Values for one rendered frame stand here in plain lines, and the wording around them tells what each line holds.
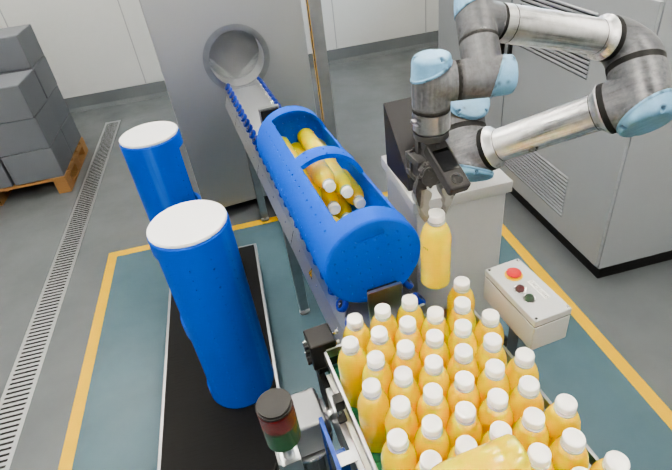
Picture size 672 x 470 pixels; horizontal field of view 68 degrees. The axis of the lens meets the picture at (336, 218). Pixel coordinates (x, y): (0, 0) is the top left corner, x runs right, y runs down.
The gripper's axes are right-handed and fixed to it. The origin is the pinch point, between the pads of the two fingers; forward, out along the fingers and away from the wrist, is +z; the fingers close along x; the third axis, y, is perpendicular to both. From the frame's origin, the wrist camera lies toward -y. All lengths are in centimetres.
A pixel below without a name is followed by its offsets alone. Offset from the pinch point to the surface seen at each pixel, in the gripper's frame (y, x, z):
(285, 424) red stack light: -30, 44, 9
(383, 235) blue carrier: 17.0, 6.1, 15.3
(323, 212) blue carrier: 30.8, 18.0, 12.4
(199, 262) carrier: 58, 56, 37
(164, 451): 52, 93, 118
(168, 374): 90, 89, 118
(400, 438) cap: -32.2, 25.0, 22.2
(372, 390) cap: -20.6, 25.7, 22.2
